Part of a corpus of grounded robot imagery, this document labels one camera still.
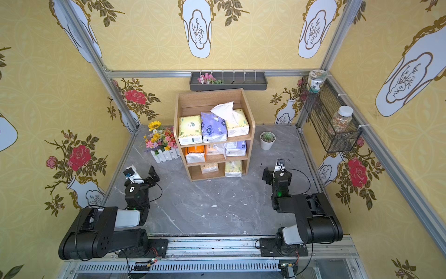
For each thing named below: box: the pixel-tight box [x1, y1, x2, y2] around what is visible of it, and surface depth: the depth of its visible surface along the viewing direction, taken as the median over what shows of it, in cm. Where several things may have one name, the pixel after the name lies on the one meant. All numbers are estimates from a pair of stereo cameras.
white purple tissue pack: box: [224, 140, 247, 157], surface depth 83 cm
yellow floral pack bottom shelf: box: [224, 160, 243, 178], surface depth 94 cm
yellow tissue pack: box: [210, 101, 250, 138], surface depth 73 cm
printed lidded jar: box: [307, 69, 329, 94], surface depth 87 cm
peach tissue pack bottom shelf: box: [200, 162, 219, 174], surface depth 95 cm
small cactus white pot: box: [259, 131, 277, 150], surface depth 105 cm
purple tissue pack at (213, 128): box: [200, 112, 228, 144], surface depth 72 cm
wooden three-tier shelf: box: [173, 88, 257, 182], surface depth 79 cm
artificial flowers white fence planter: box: [144, 120, 181, 164], surface depth 96 cm
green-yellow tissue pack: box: [178, 115, 203, 146], surface depth 71 cm
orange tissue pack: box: [184, 145, 207, 163], surface depth 80 cm
